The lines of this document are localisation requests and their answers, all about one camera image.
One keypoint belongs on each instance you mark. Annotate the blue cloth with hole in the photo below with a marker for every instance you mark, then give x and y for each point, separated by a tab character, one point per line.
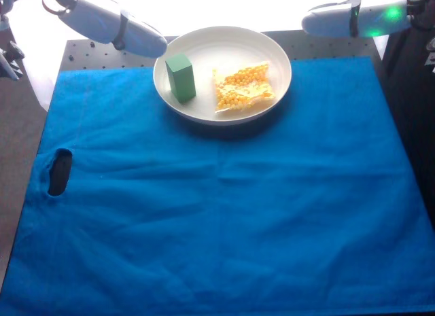
217	210

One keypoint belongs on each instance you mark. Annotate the white round plate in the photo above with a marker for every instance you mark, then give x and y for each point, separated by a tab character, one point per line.
224	46

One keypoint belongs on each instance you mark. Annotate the bag of yellow corn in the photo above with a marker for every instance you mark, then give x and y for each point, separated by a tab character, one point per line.
242	88

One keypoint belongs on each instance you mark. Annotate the green rectangular block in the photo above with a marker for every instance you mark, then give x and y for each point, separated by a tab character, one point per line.
182	81

